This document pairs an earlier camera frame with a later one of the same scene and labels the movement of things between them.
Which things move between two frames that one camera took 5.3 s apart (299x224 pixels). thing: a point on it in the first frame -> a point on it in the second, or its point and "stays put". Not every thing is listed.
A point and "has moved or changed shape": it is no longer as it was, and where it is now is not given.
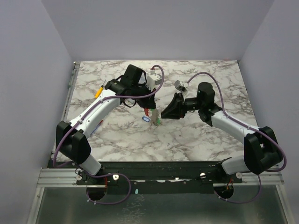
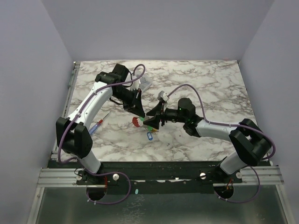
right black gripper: [179, 105] -> [161, 114]
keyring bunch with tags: [151, 115] has moved or changed shape
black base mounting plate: [160, 178] stays put
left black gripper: [149, 102] -> [136, 106]
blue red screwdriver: [96, 127] stays put
